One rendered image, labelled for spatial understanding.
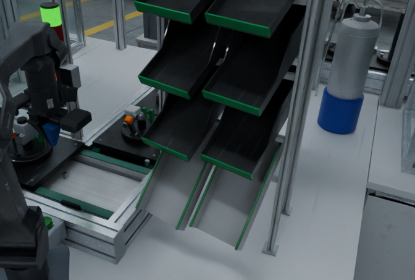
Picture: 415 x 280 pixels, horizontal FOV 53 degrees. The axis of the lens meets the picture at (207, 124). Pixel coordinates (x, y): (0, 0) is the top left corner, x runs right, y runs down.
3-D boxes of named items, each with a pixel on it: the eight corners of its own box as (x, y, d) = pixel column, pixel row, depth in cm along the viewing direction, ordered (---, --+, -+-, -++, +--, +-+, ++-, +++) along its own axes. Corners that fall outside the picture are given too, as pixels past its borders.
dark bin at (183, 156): (188, 162, 95) (180, 144, 89) (143, 143, 101) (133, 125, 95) (246, 76, 107) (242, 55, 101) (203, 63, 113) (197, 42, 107)
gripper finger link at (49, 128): (53, 129, 87) (71, 115, 91) (39, 125, 88) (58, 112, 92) (58, 156, 90) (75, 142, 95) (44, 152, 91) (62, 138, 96)
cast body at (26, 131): (24, 145, 125) (19, 125, 122) (12, 141, 127) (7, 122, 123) (43, 131, 132) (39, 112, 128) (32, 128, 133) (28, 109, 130)
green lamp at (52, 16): (53, 28, 115) (50, 10, 113) (39, 25, 117) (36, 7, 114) (65, 22, 119) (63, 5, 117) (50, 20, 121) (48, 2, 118)
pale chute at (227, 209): (241, 251, 100) (236, 250, 96) (195, 227, 105) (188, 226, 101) (286, 143, 103) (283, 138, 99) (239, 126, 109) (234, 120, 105)
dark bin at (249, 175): (252, 181, 90) (247, 163, 85) (201, 159, 96) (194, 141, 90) (304, 88, 103) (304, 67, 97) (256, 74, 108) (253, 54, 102)
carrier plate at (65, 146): (34, 191, 119) (32, 186, 118) (-30, 169, 127) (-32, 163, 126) (85, 148, 138) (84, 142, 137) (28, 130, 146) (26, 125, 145)
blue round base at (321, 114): (353, 138, 166) (362, 105, 158) (314, 128, 171) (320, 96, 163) (357, 120, 178) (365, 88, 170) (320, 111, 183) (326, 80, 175)
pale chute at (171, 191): (184, 231, 104) (176, 230, 100) (143, 209, 110) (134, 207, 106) (230, 128, 108) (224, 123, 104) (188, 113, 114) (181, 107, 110)
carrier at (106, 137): (156, 165, 132) (155, 132, 125) (92, 146, 139) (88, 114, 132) (188, 128, 151) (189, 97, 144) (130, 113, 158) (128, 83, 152)
